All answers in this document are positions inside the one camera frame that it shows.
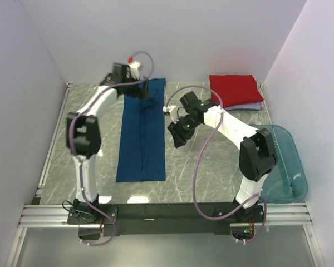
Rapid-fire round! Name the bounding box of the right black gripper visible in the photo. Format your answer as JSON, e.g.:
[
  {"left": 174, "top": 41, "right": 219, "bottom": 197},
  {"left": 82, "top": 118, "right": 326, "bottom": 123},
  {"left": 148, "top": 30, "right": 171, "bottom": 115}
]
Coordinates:
[{"left": 168, "top": 115, "right": 201, "bottom": 149}]

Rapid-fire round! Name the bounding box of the blue t shirt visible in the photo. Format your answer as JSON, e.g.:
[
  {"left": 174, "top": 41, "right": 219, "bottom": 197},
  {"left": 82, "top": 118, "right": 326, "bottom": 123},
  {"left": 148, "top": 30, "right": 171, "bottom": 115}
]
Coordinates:
[{"left": 116, "top": 78, "right": 166, "bottom": 183}]

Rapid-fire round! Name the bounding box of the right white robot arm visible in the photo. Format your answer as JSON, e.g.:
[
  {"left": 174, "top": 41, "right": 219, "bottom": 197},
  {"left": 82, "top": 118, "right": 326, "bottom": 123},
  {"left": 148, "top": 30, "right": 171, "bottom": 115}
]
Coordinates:
[{"left": 163, "top": 92, "right": 278, "bottom": 222}]

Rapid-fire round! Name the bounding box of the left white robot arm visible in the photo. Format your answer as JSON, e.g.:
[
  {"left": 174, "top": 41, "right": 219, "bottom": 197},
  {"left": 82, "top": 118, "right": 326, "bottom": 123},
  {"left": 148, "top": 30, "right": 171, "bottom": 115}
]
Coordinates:
[{"left": 66, "top": 58, "right": 150, "bottom": 224}]

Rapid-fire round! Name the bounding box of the red folded t shirt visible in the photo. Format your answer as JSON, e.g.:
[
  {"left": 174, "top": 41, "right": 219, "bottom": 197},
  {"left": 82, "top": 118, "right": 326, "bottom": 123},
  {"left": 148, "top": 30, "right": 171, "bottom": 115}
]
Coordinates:
[{"left": 209, "top": 75, "right": 264, "bottom": 108}]

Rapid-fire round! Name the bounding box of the lavender folded t shirt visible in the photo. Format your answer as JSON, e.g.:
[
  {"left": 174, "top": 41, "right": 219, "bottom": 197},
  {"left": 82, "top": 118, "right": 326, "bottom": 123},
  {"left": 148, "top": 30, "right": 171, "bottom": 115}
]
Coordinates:
[{"left": 224, "top": 102, "right": 264, "bottom": 111}]

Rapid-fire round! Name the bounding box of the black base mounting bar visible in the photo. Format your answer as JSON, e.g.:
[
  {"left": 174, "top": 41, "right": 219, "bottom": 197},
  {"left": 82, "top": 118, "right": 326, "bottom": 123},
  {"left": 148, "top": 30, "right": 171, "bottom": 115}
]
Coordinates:
[{"left": 67, "top": 202, "right": 264, "bottom": 240}]

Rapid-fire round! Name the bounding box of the teal plastic bin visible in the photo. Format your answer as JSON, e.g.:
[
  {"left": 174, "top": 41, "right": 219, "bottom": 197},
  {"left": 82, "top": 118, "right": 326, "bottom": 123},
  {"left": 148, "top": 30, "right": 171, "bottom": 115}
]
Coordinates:
[{"left": 252, "top": 124, "right": 308, "bottom": 204}]

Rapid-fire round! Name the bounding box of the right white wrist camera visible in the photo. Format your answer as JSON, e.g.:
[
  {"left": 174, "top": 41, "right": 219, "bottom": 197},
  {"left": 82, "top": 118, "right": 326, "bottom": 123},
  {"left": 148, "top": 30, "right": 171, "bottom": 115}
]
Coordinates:
[{"left": 163, "top": 105, "right": 179, "bottom": 124}]

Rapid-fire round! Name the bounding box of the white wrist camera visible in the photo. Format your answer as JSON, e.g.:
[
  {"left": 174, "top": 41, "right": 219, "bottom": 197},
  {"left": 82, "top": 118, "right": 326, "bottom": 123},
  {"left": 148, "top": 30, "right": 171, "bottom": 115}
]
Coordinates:
[
  {"left": 163, "top": 105, "right": 179, "bottom": 124},
  {"left": 127, "top": 57, "right": 143, "bottom": 80}
]

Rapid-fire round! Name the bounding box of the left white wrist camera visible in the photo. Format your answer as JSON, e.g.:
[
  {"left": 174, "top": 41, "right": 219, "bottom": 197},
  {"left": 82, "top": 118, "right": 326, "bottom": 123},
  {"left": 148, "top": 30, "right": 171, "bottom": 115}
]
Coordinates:
[{"left": 127, "top": 57, "right": 143, "bottom": 80}]

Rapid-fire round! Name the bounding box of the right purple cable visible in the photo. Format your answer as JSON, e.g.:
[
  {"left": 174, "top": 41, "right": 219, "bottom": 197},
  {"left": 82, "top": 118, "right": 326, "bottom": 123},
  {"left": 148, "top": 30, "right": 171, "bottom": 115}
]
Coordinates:
[{"left": 164, "top": 85, "right": 267, "bottom": 244}]

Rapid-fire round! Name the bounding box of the purple cable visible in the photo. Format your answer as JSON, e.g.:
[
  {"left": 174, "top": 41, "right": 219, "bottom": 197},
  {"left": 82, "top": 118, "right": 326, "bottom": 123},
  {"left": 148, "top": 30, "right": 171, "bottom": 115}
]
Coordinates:
[
  {"left": 68, "top": 51, "right": 155, "bottom": 247},
  {"left": 164, "top": 85, "right": 267, "bottom": 244}
]

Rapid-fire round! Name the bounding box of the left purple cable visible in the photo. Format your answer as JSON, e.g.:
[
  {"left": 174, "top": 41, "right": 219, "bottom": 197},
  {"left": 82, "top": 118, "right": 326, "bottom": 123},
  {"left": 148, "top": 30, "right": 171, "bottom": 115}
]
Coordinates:
[{"left": 68, "top": 51, "right": 155, "bottom": 247}]

